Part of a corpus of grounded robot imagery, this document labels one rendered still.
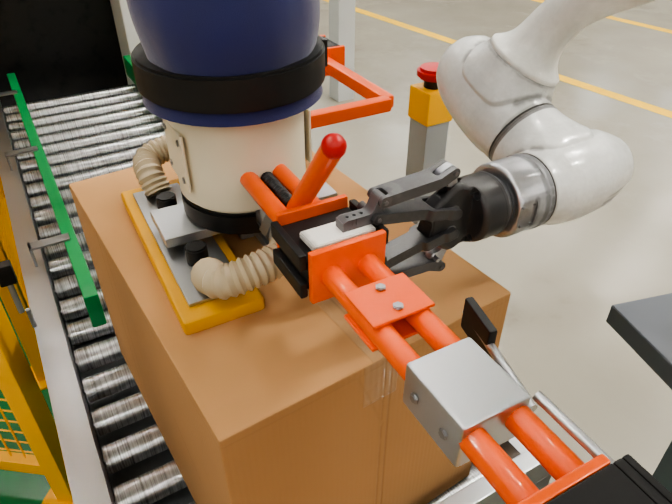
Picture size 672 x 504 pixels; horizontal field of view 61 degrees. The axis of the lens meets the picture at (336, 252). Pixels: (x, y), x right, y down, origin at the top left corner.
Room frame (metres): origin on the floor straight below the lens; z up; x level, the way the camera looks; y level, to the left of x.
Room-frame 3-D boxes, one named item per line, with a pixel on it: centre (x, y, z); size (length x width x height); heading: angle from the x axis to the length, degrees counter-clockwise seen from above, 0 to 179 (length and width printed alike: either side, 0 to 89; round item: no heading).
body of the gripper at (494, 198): (0.54, -0.14, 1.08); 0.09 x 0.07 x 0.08; 120
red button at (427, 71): (1.15, -0.20, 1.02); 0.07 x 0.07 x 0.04
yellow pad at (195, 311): (0.65, 0.21, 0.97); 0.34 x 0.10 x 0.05; 29
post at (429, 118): (1.15, -0.20, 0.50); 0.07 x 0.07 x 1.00; 30
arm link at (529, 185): (0.58, -0.20, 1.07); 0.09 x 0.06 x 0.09; 30
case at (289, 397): (0.70, 0.11, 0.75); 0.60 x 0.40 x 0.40; 34
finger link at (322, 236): (0.47, 0.00, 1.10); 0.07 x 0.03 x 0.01; 120
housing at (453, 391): (0.29, -0.10, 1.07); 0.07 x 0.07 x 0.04; 29
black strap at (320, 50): (0.70, 0.12, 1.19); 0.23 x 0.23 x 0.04
